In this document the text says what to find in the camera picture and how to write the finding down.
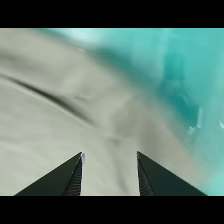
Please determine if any beige garment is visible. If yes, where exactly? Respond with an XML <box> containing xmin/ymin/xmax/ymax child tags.
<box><xmin>0</xmin><ymin>28</ymin><xmax>214</xmax><ymax>197</ymax></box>

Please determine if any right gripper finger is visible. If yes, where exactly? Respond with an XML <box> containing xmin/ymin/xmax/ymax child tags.
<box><xmin>14</xmin><ymin>151</ymin><xmax>84</xmax><ymax>197</ymax></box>

